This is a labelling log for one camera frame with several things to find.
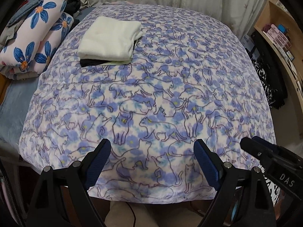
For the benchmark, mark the wooden shelf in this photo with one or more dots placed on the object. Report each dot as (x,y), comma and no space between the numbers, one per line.
(267,14)

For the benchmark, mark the floral print rolled quilt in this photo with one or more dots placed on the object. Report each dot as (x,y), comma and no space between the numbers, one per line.
(35,28)
(55,43)

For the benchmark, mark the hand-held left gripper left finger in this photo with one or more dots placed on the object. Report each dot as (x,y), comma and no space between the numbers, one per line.
(99,163)

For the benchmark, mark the wooden bed frame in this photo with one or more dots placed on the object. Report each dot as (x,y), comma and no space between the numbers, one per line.
(4,87)

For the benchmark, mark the grey blue bed sheet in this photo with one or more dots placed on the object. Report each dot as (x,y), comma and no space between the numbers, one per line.
(14,113)

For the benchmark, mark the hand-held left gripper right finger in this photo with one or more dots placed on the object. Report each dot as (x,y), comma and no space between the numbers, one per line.
(206,163)

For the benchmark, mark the light green jacket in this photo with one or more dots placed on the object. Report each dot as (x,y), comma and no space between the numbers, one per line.
(92,62)

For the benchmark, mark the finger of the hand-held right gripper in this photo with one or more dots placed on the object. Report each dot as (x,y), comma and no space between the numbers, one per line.
(266,144)
(251,146)

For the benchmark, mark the blue denim garment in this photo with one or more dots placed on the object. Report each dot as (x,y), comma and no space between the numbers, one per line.
(26,11)

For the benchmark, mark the black and white printed cloth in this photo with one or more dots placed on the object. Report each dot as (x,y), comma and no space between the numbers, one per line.
(272,186)

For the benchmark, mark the row of small boxes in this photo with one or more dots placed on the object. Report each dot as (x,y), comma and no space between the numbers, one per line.
(280,37)

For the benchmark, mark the black white patterned garment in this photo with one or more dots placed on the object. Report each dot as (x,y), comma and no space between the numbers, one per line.
(269,85)

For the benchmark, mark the purple cat print blanket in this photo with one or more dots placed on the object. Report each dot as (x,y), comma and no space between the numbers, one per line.
(165,75)

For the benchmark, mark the cream knit cardigan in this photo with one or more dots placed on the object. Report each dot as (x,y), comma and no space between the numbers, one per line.
(109,35)

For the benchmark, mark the black clothing pile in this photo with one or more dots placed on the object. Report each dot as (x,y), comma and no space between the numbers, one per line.
(73,3)

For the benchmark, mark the white labelled box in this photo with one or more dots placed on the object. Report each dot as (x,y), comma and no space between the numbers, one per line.
(247,42)

